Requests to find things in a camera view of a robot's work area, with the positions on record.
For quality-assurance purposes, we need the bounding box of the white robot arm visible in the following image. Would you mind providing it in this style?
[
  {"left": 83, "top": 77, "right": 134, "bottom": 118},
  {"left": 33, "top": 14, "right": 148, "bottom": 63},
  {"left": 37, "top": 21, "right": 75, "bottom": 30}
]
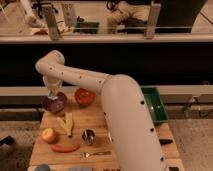
[{"left": 35, "top": 50, "right": 169, "bottom": 171}]

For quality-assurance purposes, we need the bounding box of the blue round object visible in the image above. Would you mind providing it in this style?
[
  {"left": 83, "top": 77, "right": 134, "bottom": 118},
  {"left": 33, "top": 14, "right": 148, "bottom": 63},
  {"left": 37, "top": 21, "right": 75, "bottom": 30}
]
[{"left": 34, "top": 164, "right": 51, "bottom": 171}]

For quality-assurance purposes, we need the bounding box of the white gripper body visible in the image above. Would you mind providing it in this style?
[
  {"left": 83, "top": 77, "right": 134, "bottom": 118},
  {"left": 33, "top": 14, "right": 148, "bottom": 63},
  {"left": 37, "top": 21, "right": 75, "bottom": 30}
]
[{"left": 43, "top": 76, "right": 61, "bottom": 100}]

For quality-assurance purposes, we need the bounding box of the silver fork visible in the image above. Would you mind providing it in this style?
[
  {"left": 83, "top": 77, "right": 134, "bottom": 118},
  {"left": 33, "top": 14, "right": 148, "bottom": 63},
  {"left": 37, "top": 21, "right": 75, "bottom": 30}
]
[{"left": 80, "top": 151, "right": 111, "bottom": 158}]

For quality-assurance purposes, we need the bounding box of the red yellow apple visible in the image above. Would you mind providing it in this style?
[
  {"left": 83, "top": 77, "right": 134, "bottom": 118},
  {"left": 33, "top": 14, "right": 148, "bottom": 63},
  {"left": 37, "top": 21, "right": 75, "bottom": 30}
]
[{"left": 41, "top": 128, "right": 57, "bottom": 143}]

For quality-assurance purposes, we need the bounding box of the green plastic tray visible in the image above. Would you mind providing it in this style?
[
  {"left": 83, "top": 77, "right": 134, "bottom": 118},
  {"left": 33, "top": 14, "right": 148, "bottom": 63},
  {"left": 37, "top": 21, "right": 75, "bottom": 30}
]
[{"left": 142, "top": 87, "right": 168, "bottom": 124}]

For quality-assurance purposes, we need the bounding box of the silver metal cup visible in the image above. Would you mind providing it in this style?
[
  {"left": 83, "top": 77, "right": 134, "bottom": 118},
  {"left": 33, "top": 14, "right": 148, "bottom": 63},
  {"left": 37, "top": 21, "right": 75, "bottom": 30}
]
[{"left": 82, "top": 129, "right": 95, "bottom": 145}]

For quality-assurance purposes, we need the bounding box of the red bowl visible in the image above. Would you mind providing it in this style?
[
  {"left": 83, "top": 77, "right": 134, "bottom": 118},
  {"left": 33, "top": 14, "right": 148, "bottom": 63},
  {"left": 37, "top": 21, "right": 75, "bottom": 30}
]
[{"left": 74, "top": 88, "right": 96, "bottom": 107}]

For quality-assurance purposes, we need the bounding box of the wooden cutting board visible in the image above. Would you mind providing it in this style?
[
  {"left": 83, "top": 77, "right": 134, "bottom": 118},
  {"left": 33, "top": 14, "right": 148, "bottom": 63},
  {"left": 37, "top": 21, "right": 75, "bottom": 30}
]
[{"left": 27, "top": 93, "right": 186, "bottom": 171}]

